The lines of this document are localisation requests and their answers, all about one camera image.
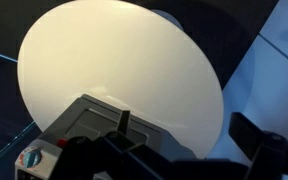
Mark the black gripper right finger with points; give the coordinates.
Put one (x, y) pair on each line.
(267, 151)

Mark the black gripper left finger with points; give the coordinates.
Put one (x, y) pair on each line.
(82, 158)

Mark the red round timer knob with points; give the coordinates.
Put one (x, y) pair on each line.
(61, 142)

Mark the far left blue knob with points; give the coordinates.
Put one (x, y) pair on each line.
(30, 158)

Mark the grey toy oven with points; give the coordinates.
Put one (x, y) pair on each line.
(92, 118)

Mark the white round table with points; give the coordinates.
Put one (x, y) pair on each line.
(127, 56)

